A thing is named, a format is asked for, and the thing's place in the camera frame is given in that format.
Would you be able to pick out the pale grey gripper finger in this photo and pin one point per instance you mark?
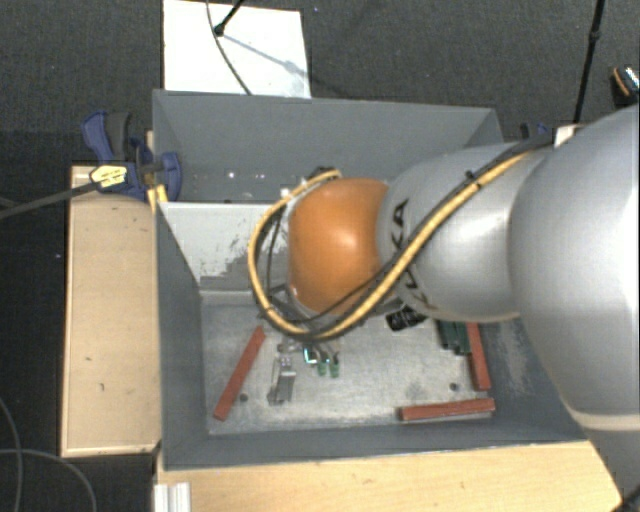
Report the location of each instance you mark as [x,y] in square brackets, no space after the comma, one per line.
[286,386]
[274,385]

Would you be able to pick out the red-brown flat block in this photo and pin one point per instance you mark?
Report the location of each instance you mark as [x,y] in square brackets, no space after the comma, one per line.
[479,357]
[241,372]
[445,409]

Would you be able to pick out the pale wood flat board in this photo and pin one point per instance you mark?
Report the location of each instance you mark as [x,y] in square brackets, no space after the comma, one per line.
[110,320]

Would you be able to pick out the grey metal bin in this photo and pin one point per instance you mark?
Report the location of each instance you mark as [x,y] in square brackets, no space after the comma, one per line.
[350,130]

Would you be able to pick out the black cylinder on white bracket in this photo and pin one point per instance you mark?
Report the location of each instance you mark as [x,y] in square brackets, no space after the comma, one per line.
[404,319]

